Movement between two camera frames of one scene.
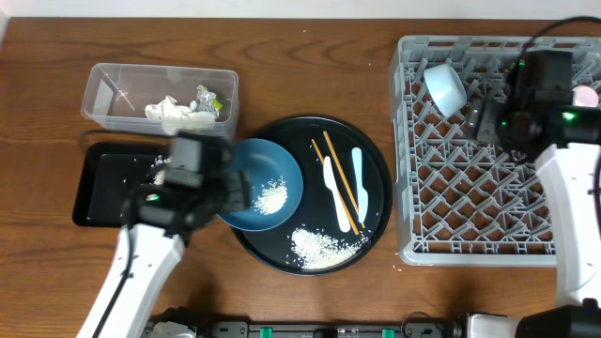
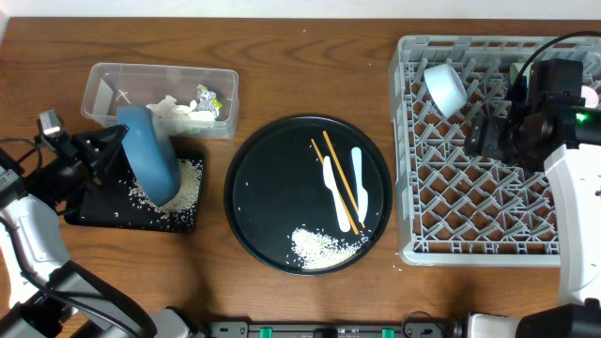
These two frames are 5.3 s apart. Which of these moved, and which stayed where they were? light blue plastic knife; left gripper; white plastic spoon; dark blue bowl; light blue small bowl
Moved: left gripper; dark blue bowl
Stayed: light blue small bowl; white plastic spoon; light blue plastic knife
